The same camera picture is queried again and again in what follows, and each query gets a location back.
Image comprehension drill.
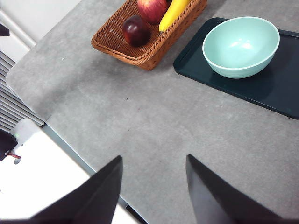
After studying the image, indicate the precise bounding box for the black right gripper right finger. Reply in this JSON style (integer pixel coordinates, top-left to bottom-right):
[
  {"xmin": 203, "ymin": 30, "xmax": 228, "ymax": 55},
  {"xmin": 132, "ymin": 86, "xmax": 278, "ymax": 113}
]
[{"xmin": 186, "ymin": 154, "xmax": 299, "ymax": 224}]

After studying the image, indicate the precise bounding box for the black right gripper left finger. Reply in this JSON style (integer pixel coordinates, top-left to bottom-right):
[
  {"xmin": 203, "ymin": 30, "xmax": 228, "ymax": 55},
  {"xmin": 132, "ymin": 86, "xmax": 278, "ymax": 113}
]
[{"xmin": 0, "ymin": 155, "xmax": 123, "ymax": 224}]

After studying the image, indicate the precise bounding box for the teal ribbed bowl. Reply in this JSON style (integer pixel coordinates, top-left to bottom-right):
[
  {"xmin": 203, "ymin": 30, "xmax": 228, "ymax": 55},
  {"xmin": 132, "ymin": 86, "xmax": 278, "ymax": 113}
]
[{"xmin": 202, "ymin": 16, "xmax": 280, "ymax": 79}]

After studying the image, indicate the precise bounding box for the dark red plum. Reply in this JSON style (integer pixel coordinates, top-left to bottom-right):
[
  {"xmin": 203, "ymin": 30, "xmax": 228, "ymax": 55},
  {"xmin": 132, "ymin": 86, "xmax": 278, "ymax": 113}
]
[{"xmin": 122, "ymin": 15, "xmax": 151, "ymax": 48}]

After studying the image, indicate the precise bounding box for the grey ribbed panel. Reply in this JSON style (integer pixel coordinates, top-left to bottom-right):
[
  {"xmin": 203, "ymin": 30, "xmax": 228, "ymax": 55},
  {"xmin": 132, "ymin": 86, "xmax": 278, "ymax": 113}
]
[{"xmin": 0, "ymin": 50, "xmax": 45, "ymax": 131}]

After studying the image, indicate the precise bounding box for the black rectangular tray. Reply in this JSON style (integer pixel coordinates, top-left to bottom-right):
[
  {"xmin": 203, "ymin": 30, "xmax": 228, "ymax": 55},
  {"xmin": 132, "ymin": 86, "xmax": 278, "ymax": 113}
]
[{"xmin": 173, "ymin": 17, "xmax": 299, "ymax": 120}]

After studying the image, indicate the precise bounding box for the brown wicker basket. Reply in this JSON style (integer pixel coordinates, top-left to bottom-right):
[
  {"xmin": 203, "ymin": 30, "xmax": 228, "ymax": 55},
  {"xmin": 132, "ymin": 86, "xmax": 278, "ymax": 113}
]
[{"xmin": 91, "ymin": 0, "xmax": 208, "ymax": 71}]

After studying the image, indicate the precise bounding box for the yellow banana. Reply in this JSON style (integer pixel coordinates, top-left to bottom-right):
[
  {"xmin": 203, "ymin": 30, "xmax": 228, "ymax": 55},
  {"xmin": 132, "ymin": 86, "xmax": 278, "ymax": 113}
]
[{"xmin": 158, "ymin": 0, "xmax": 191, "ymax": 35}]

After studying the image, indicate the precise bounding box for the red yellow apple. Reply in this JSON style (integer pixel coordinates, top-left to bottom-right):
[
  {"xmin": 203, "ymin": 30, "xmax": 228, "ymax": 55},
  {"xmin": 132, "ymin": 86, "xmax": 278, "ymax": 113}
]
[{"xmin": 137, "ymin": 0, "xmax": 169, "ymax": 25}]

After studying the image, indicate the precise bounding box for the red wire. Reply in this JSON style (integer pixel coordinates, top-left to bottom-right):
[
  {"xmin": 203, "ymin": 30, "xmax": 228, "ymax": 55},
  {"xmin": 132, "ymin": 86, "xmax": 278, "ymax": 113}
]
[{"xmin": 4, "ymin": 150, "xmax": 21, "ymax": 161}]

